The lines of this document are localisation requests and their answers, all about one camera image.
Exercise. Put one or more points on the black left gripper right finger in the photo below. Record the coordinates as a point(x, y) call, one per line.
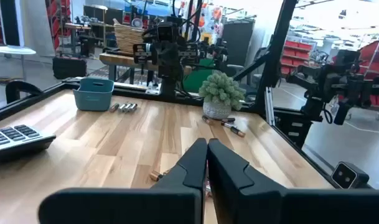
point(239, 199)

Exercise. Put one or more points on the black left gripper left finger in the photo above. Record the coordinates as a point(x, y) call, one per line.
point(183, 202)

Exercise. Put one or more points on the copper-top black battery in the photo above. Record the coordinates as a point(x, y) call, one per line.
point(114, 107)
point(227, 124)
point(238, 131)
point(228, 119)
point(156, 175)
point(207, 119)

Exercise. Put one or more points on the silver battery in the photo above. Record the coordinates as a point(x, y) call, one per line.
point(127, 107)
point(122, 107)
point(133, 107)

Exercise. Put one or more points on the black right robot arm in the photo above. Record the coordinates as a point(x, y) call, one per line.
point(169, 81)

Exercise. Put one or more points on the background black robot arm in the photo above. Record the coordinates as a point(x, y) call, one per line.
point(332, 81)

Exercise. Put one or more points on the wicker basket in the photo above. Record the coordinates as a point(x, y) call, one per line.
point(128, 37)

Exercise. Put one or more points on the wooden bench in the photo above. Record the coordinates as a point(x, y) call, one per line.
point(120, 59)

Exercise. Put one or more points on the teal plastic bin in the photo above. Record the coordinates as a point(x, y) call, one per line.
point(92, 96)

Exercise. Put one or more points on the artificial green plant in pot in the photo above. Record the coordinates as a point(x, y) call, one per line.
point(221, 93)

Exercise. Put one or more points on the black carrying case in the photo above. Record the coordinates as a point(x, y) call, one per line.
point(69, 68)

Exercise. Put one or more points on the black cabinet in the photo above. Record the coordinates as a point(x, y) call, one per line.
point(237, 43)

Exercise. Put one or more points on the black curved chair back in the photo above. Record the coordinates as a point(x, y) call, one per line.
point(21, 85)

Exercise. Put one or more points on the white round table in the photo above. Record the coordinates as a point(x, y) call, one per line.
point(12, 50)

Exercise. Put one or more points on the white calculator with dark keys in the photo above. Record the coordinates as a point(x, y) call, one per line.
point(15, 137)

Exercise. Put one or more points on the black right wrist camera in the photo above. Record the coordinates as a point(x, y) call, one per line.
point(165, 32)

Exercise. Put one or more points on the small black table camera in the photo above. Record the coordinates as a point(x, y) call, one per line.
point(348, 175)

